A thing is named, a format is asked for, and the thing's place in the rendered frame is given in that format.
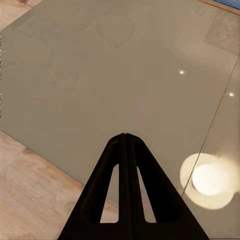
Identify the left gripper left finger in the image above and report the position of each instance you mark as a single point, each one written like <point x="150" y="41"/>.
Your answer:
<point x="84" y="220"/>

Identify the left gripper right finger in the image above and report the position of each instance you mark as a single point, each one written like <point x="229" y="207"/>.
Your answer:
<point x="174" y="220"/>

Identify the coffee table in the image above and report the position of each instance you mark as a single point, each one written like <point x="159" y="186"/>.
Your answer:
<point x="76" y="73"/>

